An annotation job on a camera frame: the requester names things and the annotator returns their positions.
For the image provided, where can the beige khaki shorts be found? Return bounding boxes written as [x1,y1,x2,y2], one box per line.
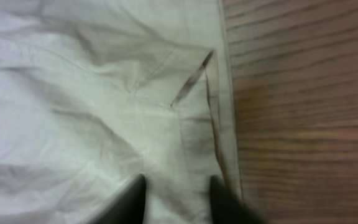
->
[0,0,241,223]

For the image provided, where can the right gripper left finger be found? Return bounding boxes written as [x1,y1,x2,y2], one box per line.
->
[90,174,147,224]

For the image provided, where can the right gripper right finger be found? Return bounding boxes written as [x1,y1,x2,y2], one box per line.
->
[209,175,266,224]

